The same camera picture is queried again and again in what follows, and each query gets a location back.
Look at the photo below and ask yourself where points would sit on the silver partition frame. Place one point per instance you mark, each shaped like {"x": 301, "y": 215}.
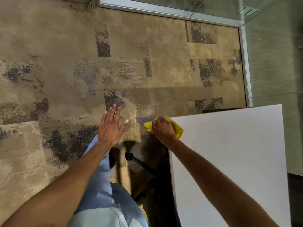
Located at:
{"x": 245, "y": 68}

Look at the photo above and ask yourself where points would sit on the light blue trousers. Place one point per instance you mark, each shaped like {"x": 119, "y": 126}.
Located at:
{"x": 101, "y": 184}

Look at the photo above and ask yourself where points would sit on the person's right fingers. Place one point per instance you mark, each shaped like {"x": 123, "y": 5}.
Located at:
{"x": 159, "y": 122}

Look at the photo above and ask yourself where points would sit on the person's left forearm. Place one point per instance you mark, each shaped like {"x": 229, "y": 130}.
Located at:
{"x": 59, "y": 190}

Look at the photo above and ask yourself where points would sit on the person's left middle finger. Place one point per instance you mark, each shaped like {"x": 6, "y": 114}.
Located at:
{"x": 113, "y": 112}

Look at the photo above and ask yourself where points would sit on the person's left thumb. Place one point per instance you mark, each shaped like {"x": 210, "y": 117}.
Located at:
{"x": 124, "y": 127}

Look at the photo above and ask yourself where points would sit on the person's right forearm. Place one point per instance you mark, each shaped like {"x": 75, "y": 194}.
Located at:
{"x": 217, "y": 186}

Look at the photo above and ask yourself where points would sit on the black table base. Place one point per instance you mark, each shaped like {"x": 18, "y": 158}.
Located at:
{"x": 139, "y": 163}

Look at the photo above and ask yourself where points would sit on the yellow cleaning cloth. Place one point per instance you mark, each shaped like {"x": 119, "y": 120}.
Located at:
{"x": 178, "y": 130}

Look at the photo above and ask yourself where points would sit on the pale green shirt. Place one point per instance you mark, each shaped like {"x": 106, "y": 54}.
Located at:
{"x": 99, "y": 218}

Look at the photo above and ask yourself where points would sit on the person's right hand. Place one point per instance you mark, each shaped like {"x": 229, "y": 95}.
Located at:
{"x": 163, "y": 132}

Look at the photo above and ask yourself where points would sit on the person's left little finger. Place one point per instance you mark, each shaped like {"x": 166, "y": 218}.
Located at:
{"x": 103, "y": 118}

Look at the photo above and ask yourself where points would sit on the glass partition panel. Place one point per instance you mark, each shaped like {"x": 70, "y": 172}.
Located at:
{"x": 213, "y": 7}

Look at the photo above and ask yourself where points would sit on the person's left hand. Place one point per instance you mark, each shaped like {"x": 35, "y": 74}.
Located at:
{"x": 109, "y": 131}

